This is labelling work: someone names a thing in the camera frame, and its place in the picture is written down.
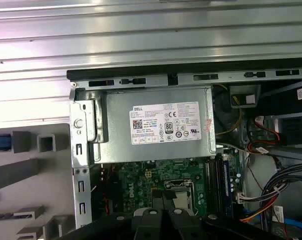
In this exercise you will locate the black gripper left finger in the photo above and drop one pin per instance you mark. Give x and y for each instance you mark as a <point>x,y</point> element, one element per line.
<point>110,227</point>

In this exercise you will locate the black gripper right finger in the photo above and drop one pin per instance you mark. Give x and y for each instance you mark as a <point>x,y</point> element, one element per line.
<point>210,227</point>

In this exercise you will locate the silver CPU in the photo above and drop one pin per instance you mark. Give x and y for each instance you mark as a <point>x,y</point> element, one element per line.
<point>183,200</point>

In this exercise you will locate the CPU socket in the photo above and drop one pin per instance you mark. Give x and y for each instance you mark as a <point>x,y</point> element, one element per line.
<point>178,183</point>

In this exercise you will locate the green motherboard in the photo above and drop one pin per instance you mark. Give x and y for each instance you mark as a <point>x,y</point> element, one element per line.
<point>140,175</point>

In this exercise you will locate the grey parts rack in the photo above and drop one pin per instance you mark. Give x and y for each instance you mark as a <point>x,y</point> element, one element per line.
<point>60,175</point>

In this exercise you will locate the grey power supply unit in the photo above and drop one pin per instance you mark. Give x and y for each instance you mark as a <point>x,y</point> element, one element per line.
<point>115,150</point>

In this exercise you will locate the black open PC case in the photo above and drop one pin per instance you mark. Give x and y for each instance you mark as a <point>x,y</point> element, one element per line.
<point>115,72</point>

